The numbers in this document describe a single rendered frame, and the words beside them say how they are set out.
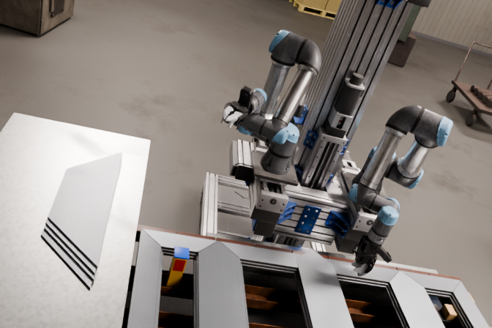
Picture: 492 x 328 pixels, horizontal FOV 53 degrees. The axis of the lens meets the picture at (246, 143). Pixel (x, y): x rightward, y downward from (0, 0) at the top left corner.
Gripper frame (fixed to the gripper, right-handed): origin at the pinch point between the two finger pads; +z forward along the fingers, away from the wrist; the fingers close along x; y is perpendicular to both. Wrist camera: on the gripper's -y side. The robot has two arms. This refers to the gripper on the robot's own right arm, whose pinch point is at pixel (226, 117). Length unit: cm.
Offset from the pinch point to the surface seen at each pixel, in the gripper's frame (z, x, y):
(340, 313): -6, -76, 51
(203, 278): 15, -23, 58
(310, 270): -21, -58, 54
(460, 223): -294, -176, 124
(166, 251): 10, -4, 63
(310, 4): -895, 168, 152
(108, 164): 8, 34, 43
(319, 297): -8, -66, 53
